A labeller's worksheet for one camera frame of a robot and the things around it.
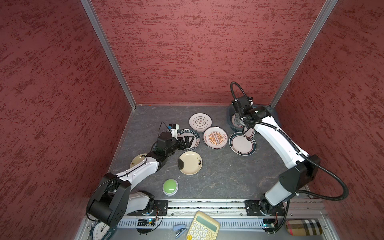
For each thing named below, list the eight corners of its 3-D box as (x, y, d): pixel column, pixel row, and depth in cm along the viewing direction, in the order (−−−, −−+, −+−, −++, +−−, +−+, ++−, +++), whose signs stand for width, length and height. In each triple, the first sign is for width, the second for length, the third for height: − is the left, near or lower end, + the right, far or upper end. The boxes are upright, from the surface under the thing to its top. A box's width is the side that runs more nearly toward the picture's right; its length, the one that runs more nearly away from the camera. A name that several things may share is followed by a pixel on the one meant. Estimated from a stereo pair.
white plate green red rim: (231, 155, 95) (231, 154, 94) (227, 133, 106) (228, 132, 104) (258, 155, 95) (259, 154, 94) (252, 133, 106) (253, 132, 105)
